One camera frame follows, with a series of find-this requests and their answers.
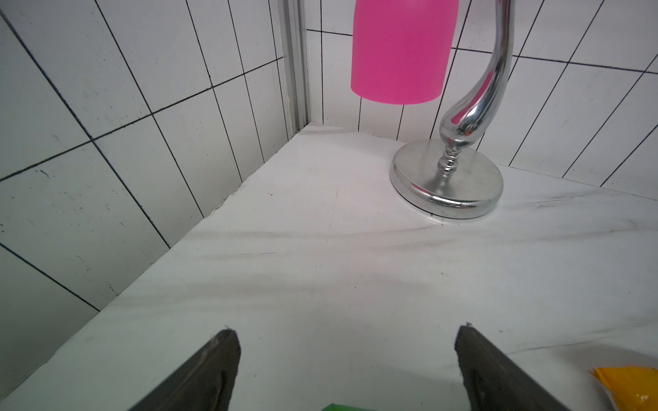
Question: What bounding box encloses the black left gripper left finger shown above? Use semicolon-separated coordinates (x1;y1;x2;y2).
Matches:
132;329;241;410

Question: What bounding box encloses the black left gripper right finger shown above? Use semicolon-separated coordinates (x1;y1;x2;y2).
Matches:
454;325;566;410

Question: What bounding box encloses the yellow tea bag packet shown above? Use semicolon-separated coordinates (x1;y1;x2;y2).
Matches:
589;366;657;411

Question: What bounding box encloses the green chips snack bag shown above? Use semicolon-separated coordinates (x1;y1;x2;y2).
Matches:
321;403;370;411

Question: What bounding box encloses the chrome glass holder stand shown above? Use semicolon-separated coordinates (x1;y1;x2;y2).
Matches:
390;0;516;219

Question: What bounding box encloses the pink plastic wine glass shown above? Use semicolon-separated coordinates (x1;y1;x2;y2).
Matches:
351;0;459;105

